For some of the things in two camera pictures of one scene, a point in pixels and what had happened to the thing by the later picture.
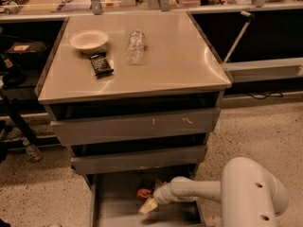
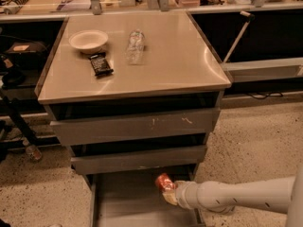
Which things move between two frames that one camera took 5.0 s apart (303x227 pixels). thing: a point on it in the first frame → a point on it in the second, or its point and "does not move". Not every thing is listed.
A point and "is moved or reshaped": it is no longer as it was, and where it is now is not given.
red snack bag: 145,193 is moved or reshaped
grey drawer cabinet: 136,98 does not move
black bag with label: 27,54 does not move
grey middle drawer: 138,160 does not move
